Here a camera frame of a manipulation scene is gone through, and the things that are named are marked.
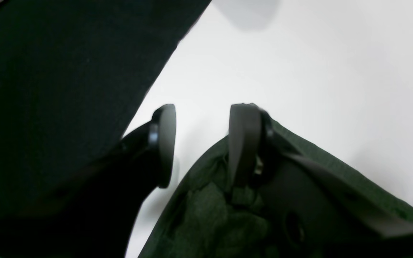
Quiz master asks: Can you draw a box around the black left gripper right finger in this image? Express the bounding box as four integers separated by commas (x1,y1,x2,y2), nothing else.
228,104,413,258

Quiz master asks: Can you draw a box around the dark green long-sleeve shirt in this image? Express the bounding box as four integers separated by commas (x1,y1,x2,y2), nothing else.
139,119,413,258

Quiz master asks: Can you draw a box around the black cloth beside table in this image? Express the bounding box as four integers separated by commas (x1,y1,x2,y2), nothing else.
0,0,210,218

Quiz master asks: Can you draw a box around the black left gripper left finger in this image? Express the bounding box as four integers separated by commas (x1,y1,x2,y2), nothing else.
0,104,176,258

